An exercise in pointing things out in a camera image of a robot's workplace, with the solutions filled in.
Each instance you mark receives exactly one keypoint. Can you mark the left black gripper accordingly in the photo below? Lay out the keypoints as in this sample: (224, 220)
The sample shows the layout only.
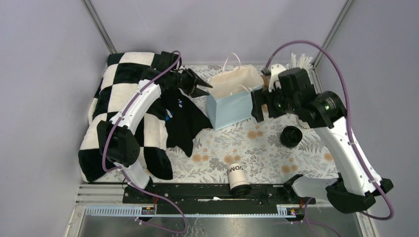
(193, 80)

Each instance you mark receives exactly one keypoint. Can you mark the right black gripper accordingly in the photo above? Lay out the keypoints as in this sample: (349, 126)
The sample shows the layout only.
(256, 100)

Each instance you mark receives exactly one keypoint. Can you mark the light blue paper bag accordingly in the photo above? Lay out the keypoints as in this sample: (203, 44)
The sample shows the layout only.
(229, 100)

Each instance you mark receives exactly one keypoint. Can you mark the white paper coffee cup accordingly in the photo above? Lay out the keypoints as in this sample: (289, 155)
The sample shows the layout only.
(236, 176)

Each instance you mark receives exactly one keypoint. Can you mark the black plastic cup lid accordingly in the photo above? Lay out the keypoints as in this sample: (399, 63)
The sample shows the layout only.
(240, 191)

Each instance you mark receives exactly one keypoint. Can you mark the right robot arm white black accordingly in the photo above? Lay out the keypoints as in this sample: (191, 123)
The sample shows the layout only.
(358, 184)

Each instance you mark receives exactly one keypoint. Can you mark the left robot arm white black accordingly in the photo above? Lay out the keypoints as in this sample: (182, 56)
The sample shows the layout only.
(147, 109)

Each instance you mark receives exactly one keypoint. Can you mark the black t-shirt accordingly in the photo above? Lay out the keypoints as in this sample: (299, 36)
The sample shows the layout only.
(184, 120)

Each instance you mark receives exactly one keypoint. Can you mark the floral patterned table mat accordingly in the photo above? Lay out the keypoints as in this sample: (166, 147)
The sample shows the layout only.
(257, 147)

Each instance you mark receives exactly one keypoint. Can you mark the stack of white paper cups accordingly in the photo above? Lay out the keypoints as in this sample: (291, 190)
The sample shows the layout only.
(303, 125)

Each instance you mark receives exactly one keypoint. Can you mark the white wrapped straws bundle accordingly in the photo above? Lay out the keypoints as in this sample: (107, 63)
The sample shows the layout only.
(303, 62)

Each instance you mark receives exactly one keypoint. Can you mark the black white checkered blanket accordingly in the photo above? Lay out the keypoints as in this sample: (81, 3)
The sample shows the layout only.
(127, 127)

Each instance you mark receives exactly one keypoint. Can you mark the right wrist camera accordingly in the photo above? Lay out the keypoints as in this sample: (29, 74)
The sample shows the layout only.
(273, 72)

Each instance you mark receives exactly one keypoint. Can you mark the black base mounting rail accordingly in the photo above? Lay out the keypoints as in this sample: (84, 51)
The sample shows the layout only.
(216, 199)

